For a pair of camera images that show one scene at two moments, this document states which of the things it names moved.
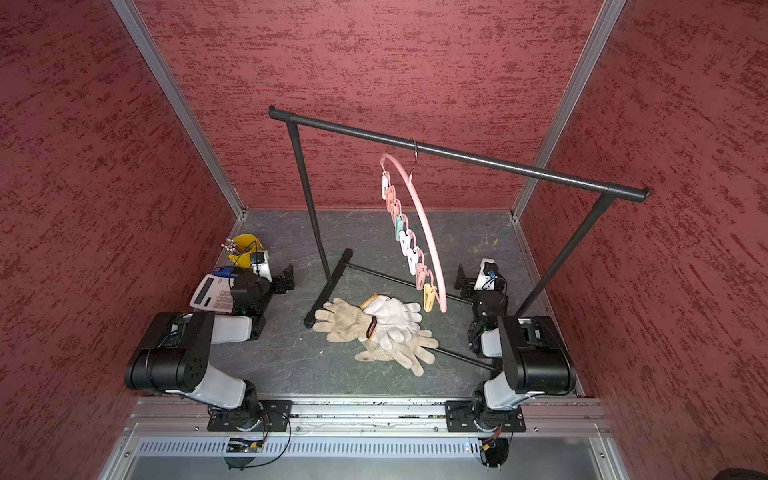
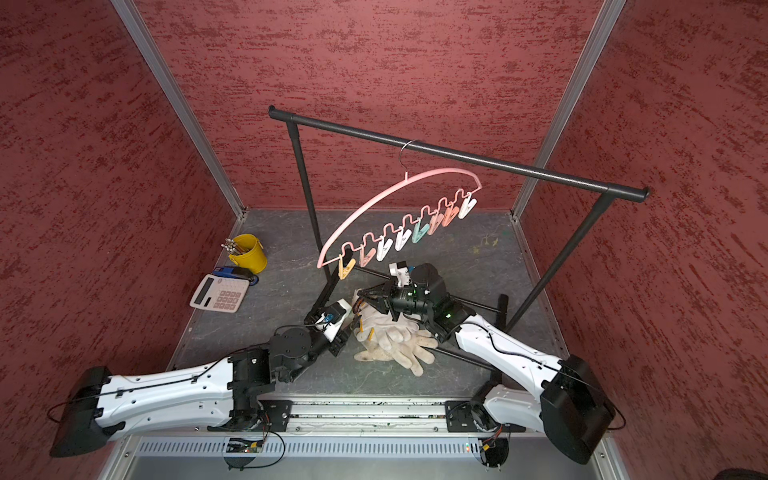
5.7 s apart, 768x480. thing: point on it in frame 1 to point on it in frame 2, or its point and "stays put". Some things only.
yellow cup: (248, 244) stays put
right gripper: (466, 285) to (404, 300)
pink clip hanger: (415, 229) to (365, 252)
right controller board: (494, 452) stays put
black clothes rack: (466, 161) stays put
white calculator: (215, 293) stays put
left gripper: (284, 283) to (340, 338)
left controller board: (241, 445) stays put
